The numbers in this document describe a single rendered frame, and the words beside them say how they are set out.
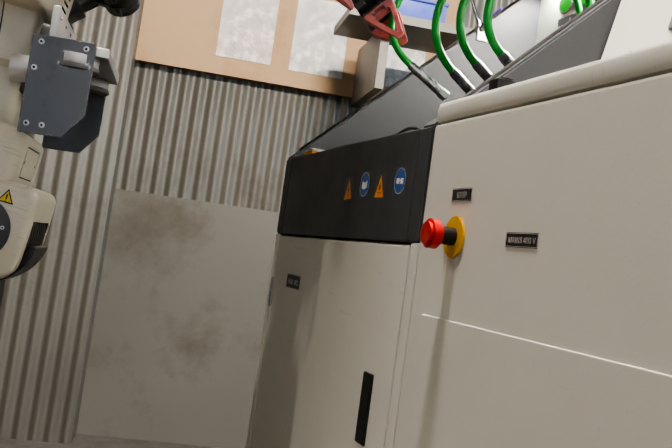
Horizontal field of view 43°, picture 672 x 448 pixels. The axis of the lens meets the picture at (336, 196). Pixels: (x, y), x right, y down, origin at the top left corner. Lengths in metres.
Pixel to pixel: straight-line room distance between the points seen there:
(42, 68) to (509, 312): 0.86
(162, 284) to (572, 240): 2.52
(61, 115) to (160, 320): 1.89
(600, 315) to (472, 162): 0.31
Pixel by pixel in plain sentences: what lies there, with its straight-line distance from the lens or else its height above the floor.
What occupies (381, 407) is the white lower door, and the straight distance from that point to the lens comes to 1.19.
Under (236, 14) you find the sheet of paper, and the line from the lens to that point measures 3.33.
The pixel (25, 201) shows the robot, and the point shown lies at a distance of 1.45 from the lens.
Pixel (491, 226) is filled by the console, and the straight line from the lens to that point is 0.97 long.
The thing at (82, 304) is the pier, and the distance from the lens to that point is 3.09.
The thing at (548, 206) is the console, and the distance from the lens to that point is 0.88.
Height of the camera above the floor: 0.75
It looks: 4 degrees up
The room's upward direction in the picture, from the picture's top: 8 degrees clockwise
